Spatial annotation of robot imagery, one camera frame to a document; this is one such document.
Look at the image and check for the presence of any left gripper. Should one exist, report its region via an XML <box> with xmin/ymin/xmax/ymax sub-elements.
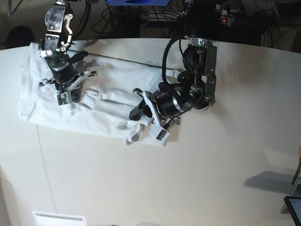
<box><xmin>129</xmin><ymin>88</ymin><xmax>188</xmax><ymax>129</ymax></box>

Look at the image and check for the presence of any tablet on stand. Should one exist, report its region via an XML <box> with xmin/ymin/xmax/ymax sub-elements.
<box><xmin>280</xmin><ymin>196</ymin><xmax>301</xmax><ymax>226</ymax></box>

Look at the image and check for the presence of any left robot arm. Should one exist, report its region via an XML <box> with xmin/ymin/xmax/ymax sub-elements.
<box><xmin>129</xmin><ymin>0</ymin><xmax>223</xmax><ymax>130</ymax></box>

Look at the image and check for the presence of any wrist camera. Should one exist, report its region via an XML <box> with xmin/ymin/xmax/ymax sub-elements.
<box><xmin>149</xmin><ymin>125</ymin><xmax>170</xmax><ymax>144</ymax></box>
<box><xmin>57</xmin><ymin>92</ymin><xmax>72</xmax><ymax>105</ymax></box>

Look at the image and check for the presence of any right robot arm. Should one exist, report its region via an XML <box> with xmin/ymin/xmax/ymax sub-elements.
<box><xmin>38</xmin><ymin>0</ymin><xmax>96</xmax><ymax>105</ymax></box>

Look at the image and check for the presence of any white paper sheet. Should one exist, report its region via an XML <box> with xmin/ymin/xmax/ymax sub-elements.
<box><xmin>32</xmin><ymin>211</ymin><xmax>87</xmax><ymax>226</ymax></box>

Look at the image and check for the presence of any black tripod leg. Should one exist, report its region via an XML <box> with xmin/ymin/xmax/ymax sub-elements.
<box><xmin>291</xmin><ymin>161</ymin><xmax>301</xmax><ymax>185</ymax></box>

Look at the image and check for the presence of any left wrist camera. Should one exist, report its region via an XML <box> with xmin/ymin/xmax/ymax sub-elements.
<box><xmin>149</xmin><ymin>125</ymin><xmax>170</xmax><ymax>144</ymax></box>

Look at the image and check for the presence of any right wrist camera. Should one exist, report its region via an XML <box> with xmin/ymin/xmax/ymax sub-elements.
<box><xmin>57</xmin><ymin>92</ymin><xmax>72</xmax><ymax>105</ymax></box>

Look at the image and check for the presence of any white T-shirt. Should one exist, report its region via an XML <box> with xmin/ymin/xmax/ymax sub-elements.
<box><xmin>15</xmin><ymin>41</ymin><xmax>186</xmax><ymax>146</ymax></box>

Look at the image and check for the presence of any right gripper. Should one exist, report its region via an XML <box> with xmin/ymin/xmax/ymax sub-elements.
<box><xmin>39</xmin><ymin>60</ymin><xmax>97</xmax><ymax>103</ymax></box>

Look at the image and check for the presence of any blue box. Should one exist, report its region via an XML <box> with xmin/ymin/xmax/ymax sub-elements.
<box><xmin>105</xmin><ymin>0</ymin><xmax>170</xmax><ymax>6</ymax></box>

